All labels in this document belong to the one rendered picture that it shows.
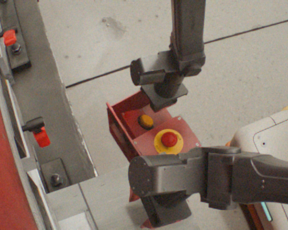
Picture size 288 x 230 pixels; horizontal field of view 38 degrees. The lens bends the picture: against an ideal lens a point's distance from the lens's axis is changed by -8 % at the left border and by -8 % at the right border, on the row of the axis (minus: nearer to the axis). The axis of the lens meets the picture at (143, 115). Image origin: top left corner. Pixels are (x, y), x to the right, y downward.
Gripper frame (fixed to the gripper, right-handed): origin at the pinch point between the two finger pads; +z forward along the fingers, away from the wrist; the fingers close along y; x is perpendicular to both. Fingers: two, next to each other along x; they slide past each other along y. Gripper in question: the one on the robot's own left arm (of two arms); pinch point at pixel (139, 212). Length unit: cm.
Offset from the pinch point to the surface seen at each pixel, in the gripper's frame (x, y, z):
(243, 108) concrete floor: 113, -48, 54
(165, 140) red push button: 23.4, -18.9, 12.0
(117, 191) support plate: -0.3, -5.9, 3.6
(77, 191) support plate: -6.6, -8.6, 7.2
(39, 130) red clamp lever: -16.0, -16.0, -5.1
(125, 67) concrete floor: 76, -87, 75
